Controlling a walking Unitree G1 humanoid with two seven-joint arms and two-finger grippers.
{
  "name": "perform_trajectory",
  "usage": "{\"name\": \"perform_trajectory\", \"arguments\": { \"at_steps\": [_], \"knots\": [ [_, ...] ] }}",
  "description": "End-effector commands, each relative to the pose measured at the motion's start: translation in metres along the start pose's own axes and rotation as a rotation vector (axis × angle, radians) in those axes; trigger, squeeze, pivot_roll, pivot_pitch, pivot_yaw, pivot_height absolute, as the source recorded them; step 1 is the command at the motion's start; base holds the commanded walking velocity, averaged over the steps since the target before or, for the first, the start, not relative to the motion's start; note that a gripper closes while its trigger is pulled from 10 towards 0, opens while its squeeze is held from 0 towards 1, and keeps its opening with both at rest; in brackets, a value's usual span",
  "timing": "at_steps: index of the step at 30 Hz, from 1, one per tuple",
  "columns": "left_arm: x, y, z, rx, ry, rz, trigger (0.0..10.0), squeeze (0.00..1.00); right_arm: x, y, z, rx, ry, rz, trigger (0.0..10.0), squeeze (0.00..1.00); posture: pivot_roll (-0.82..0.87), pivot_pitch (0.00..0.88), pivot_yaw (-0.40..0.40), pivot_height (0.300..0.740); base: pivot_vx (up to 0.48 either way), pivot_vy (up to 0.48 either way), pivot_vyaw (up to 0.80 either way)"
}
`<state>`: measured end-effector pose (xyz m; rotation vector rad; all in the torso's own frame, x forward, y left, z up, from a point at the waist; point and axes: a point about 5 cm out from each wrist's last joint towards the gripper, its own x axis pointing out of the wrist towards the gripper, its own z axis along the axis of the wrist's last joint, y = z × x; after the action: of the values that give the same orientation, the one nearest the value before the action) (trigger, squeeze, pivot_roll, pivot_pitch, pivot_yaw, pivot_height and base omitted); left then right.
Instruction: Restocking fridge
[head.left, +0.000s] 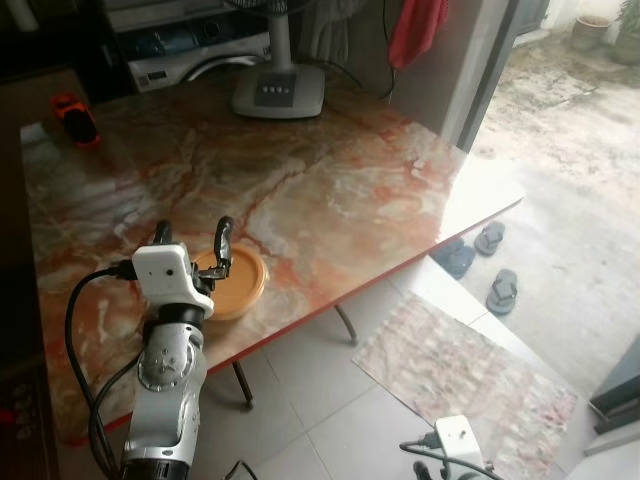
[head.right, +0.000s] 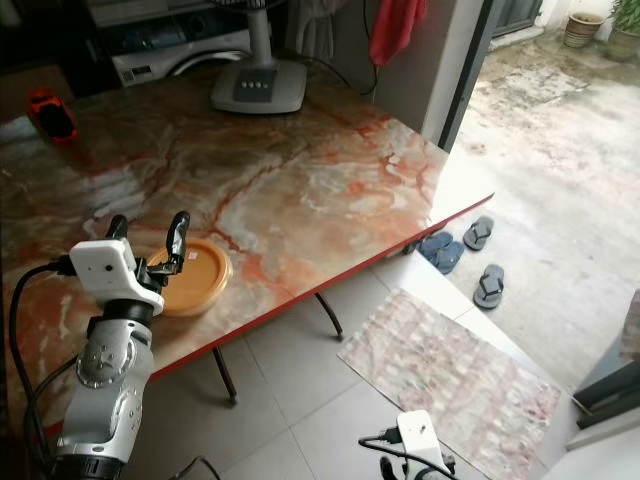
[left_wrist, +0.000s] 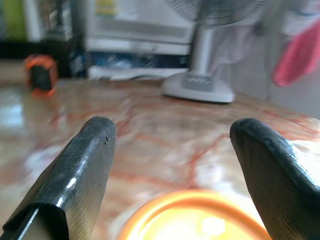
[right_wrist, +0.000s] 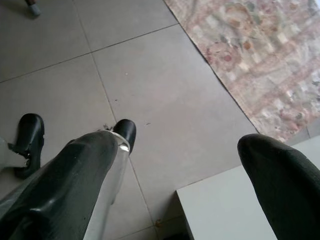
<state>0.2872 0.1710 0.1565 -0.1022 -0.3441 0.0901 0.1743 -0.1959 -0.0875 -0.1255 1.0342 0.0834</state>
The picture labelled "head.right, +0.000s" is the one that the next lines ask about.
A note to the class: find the dark sliding door frame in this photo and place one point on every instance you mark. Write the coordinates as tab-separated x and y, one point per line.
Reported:
605	390

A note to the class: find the brown plant pot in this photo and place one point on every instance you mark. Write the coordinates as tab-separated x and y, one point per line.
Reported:
584	30

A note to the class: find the blue slipper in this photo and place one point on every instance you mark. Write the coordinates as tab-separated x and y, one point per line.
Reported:
442	252

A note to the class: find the grey standing fan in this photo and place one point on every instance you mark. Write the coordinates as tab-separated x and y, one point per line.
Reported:
258	88

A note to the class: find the orange round lidded container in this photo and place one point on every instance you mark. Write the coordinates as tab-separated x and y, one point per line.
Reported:
205	275

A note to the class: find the green potted plant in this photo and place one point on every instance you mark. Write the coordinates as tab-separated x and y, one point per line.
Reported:
625	30

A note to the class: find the dark metal table leg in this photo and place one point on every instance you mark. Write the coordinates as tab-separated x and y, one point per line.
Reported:
225	375
329	315

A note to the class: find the red toy car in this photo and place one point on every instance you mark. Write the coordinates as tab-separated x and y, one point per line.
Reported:
52	113

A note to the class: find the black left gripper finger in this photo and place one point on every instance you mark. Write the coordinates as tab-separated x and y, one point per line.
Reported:
178	235
118	228

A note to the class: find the red hanging cloth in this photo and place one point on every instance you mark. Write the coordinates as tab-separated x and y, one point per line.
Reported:
395	28

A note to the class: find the pink patterned floor mat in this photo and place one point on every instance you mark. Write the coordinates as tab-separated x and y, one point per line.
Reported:
445	375

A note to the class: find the grey slipper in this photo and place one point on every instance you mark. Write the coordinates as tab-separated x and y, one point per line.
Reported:
490	286
479	233

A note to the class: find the grey washing machine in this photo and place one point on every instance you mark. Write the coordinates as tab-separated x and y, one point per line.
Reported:
160	50

